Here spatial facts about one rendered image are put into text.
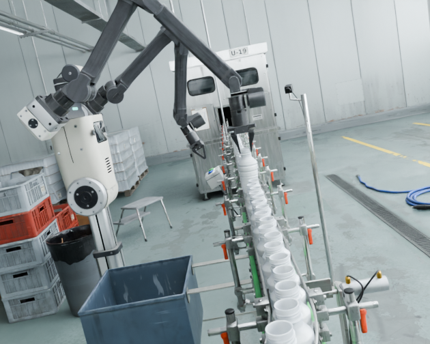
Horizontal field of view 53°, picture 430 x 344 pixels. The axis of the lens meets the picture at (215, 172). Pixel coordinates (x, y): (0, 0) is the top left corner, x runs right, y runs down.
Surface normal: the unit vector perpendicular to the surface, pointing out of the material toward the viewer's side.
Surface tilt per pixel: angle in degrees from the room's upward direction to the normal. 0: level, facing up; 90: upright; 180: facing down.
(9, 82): 90
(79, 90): 90
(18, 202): 90
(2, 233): 90
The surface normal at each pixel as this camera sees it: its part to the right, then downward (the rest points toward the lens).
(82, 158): 0.02, 0.35
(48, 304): 0.08, 0.15
